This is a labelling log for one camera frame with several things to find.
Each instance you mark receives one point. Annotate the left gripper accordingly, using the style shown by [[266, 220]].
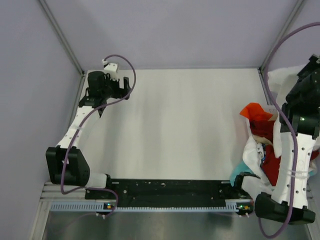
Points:
[[107, 78]]

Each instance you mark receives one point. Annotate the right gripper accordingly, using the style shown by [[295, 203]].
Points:
[[314, 61]]

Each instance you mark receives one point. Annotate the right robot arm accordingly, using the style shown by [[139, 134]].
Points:
[[299, 130]]

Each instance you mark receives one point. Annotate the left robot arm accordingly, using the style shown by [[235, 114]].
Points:
[[66, 162]]

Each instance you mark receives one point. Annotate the white laundry basket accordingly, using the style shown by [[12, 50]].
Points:
[[271, 110]]

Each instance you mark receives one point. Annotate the orange t shirt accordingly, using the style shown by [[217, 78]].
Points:
[[254, 112]]

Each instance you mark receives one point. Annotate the red t shirt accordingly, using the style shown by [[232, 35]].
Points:
[[270, 163]]

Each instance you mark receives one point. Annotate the white printed t shirt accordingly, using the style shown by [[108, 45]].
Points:
[[252, 157]]

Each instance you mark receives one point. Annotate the teal t shirt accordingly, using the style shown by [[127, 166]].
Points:
[[241, 167]]

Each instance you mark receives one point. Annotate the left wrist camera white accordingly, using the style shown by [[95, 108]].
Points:
[[111, 69]]

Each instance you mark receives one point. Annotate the right aluminium frame post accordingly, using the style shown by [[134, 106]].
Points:
[[284, 30]]

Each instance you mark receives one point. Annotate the aluminium frame post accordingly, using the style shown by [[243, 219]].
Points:
[[284, 30], [60, 35]]

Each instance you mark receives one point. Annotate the left aluminium frame post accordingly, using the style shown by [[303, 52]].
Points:
[[60, 35]]

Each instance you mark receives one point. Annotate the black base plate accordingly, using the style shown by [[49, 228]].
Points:
[[167, 193]]

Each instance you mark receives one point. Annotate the grey slotted cable duct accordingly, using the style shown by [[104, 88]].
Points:
[[230, 206]]

